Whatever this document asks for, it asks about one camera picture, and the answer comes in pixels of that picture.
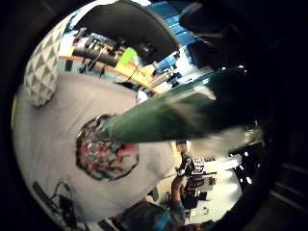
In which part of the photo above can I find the wooden desk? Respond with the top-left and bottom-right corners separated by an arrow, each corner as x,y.
58,55 -> 159,94

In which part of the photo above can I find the neon green object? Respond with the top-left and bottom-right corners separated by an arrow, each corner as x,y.
115,46 -> 138,70

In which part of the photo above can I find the white marker cube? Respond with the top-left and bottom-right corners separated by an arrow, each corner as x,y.
191,156 -> 207,176

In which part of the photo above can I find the grey triangle patterned cushion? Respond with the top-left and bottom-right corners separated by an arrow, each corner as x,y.
23,18 -> 70,109

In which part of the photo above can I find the black cable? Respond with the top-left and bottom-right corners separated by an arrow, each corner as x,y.
32,180 -> 79,229

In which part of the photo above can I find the green cloth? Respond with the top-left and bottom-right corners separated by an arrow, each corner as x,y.
101,68 -> 248,144

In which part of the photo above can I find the black office chair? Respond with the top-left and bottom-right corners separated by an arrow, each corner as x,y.
74,0 -> 181,65

